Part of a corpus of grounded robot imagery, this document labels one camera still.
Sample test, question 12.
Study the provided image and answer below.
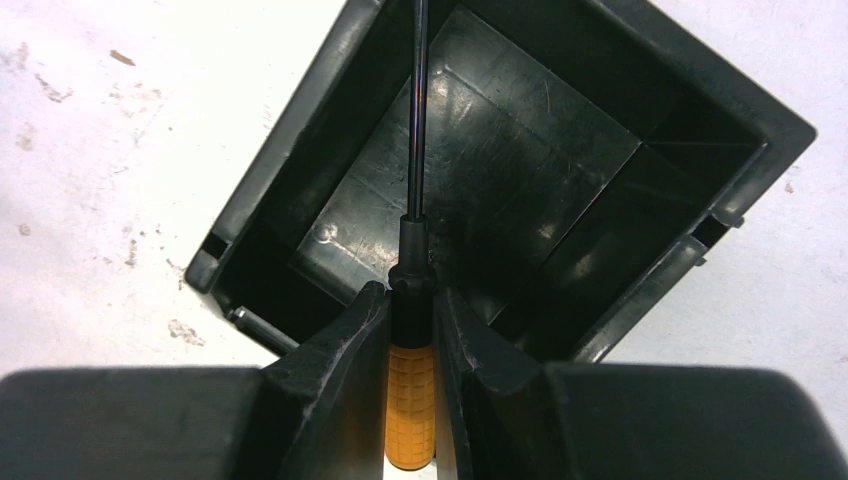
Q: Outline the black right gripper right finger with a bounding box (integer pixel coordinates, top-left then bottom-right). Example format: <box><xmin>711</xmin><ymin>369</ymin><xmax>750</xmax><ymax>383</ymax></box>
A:
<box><xmin>433</xmin><ymin>288</ymin><xmax>568</xmax><ymax>479</ymax></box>

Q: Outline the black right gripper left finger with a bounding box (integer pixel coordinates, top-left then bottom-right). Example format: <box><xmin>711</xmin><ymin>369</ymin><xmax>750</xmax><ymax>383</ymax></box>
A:
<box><xmin>254</xmin><ymin>282</ymin><xmax>390</xmax><ymax>479</ymax></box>

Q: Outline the black plastic bin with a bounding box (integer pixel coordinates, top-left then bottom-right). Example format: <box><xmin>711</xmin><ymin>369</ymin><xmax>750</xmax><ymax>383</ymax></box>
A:
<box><xmin>185</xmin><ymin>1</ymin><xmax>816</xmax><ymax>362</ymax></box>

